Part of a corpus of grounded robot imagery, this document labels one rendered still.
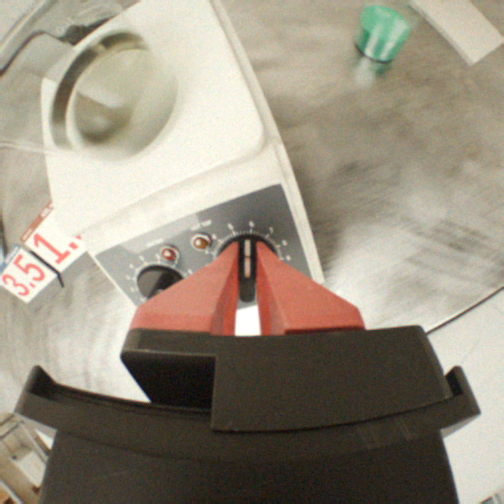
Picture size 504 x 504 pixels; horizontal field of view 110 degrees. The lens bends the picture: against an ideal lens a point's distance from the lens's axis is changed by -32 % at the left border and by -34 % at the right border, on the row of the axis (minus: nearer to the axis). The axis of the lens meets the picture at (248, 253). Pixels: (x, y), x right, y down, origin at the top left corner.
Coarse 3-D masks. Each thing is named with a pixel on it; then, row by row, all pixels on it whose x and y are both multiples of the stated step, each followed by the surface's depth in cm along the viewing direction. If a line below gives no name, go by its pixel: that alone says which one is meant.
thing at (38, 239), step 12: (48, 216) 18; (48, 228) 19; (36, 240) 19; (48, 240) 20; (60, 240) 20; (72, 240) 20; (48, 252) 21; (60, 252) 21; (72, 252) 21; (60, 264) 22
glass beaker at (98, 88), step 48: (0, 0) 3; (48, 0) 2; (96, 0) 3; (0, 48) 2; (48, 48) 3; (96, 48) 4; (144, 48) 6; (0, 96) 3; (48, 96) 4; (96, 96) 5; (144, 96) 7; (0, 144) 4; (48, 144) 6; (96, 144) 7; (144, 144) 9
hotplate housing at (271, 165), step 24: (216, 0) 10; (240, 48) 11; (264, 120) 11; (264, 144) 11; (240, 168) 11; (264, 168) 11; (288, 168) 12; (168, 192) 12; (192, 192) 12; (216, 192) 12; (240, 192) 12; (288, 192) 12; (120, 216) 13; (144, 216) 13; (168, 216) 13; (96, 240) 14; (120, 240) 13; (312, 240) 14; (312, 264) 15
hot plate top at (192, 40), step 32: (160, 0) 9; (192, 0) 9; (160, 32) 9; (192, 32) 9; (224, 32) 9; (192, 64) 9; (224, 64) 9; (192, 96) 9; (224, 96) 9; (192, 128) 10; (224, 128) 9; (256, 128) 9; (64, 160) 11; (160, 160) 10; (192, 160) 10; (224, 160) 10; (64, 192) 11; (96, 192) 11; (128, 192) 11; (160, 192) 11; (64, 224) 12; (96, 224) 12
